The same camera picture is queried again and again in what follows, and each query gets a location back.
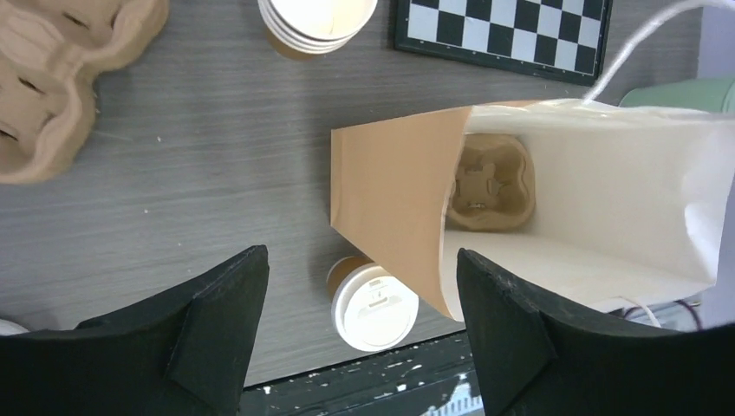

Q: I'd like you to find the brown pulp cup carrier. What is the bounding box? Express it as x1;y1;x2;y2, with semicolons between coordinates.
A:
1;1;169;185

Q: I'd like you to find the brown paper coffee cup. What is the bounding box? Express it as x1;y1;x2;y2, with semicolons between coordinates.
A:
326;256;373;301

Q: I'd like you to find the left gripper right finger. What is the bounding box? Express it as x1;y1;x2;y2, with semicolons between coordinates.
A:
456;249;734;415

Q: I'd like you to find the green cup of paper sticks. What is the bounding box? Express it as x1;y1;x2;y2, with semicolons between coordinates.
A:
619;78;734;113

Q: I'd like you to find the stack of paper cups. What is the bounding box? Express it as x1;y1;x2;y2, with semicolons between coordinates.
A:
258;0;377;61

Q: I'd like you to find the white plastic cup lid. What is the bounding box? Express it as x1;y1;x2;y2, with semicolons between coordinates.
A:
331;262;420;353

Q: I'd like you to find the brown paper bag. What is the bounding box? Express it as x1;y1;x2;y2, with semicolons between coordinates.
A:
329;0;735;331

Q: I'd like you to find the black white checkerboard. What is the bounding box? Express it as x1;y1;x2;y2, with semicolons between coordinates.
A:
394;0;612;86

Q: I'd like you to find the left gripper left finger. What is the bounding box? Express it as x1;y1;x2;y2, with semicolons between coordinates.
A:
1;245;270;415

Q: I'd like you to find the stack of white lids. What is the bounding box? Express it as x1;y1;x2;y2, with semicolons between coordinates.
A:
0;319;29;336

